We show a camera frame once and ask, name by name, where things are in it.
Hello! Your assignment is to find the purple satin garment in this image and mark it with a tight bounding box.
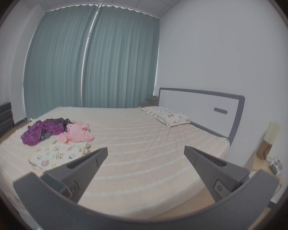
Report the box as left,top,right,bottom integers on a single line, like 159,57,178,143
21,120,64,146

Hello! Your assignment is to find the white printed pillow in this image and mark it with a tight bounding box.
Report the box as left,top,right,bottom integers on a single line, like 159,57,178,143
141,106,191,128

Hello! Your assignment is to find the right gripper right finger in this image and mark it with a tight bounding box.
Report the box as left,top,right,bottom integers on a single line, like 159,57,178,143
184,146,250,203

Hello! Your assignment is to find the small grey device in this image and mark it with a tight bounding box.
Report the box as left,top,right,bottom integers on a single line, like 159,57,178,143
269,156,284,176

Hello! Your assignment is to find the grey bedside table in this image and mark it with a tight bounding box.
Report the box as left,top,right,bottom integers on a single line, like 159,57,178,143
138,95,159,108

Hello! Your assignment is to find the bed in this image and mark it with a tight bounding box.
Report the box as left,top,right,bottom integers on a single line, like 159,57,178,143
0,88,245,218

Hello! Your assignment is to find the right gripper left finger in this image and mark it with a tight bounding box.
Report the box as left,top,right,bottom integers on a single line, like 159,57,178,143
41,148,109,203

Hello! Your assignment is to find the white printed pyjama top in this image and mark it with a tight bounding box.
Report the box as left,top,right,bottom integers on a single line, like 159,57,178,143
29,140,92,172

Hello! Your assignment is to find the black garment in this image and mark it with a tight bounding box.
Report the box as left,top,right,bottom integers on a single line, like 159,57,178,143
43,118,71,133

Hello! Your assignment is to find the pink garment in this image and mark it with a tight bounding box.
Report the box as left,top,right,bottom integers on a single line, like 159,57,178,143
57,121,95,144

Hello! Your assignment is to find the white table lamp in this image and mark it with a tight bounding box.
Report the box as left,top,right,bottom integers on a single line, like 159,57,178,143
256,120,280,160

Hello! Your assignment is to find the black chest of drawers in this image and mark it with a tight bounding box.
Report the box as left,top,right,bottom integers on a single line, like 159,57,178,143
0,102,16,148

